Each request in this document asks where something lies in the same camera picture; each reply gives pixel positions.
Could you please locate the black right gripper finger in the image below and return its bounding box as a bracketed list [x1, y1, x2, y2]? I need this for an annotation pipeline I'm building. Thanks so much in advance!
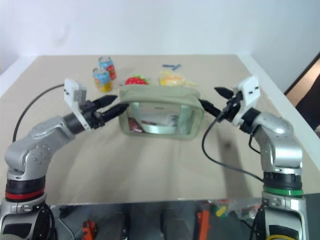
[214, 86, 235, 100]
[198, 98, 223, 118]

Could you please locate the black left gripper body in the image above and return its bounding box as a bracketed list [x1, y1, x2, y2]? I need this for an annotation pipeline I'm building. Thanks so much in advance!
[80, 99, 108, 130]

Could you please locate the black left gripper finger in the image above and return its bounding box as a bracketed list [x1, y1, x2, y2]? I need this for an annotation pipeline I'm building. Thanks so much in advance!
[93, 94, 119, 109]
[100, 103, 130, 124]

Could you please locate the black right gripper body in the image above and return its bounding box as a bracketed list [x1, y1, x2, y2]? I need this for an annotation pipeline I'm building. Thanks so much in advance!
[218, 90, 245, 123]

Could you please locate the green pouch with clear window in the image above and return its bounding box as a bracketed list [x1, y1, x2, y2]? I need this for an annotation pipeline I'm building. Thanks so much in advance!
[117, 84, 205, 142]

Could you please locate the colourful printed drink can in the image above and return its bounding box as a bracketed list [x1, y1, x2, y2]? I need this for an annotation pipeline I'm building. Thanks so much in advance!
[92, 67, 113, 94]
[97, 56, 118, 81]

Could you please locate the red brown packet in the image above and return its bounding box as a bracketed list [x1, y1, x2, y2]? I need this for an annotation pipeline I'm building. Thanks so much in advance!
[127, 117, 145, 134]

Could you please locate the white packet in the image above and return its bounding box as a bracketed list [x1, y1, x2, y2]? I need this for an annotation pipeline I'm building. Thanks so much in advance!
[164, 113, 181, 129]

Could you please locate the yellow snack bag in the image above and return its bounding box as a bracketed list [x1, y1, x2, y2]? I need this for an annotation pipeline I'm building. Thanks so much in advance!
[157, 70, 200, 89]

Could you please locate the dark brown wooden panel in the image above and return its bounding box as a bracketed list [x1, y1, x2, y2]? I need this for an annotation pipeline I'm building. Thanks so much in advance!
[284, 51, 320, 131]

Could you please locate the yellow toy under table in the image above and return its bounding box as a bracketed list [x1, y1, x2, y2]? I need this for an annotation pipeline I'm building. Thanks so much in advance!
[215, 206, 228, 218]

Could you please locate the orange tool under table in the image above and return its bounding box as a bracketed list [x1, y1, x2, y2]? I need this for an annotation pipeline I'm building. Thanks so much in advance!
[81, 219, 98, 239]
[196, 209, 210, 236]

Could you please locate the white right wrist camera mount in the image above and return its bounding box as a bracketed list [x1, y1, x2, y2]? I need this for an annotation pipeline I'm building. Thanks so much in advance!
[232, 75, 261, 126]

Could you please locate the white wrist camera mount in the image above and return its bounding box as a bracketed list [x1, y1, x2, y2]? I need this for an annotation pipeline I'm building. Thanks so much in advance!
[232, 75, 261, 126]
[63, 78, 91, 131]

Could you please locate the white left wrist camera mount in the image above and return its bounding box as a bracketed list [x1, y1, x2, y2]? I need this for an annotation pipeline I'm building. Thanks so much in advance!
[63, 78, 91, 131]

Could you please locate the red strawberry plush keychain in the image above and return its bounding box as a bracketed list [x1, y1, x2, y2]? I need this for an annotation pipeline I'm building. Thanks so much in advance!
[124, 73, 151, 87]

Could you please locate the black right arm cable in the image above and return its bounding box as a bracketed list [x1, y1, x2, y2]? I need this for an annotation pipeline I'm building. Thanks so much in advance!
[201, 113, 266, 182]

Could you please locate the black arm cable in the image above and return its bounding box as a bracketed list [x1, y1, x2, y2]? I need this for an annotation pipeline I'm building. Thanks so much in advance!
[12, 84, 65, 143]
[201, 113, 266, 182]

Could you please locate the white table side rail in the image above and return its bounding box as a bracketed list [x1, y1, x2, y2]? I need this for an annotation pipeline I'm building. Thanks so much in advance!
[234, 53, 320, 142]
[0, 55, 39, 101]

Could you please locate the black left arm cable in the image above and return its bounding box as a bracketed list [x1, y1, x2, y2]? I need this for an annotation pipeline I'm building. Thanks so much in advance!
[12, 84, 65, 143]

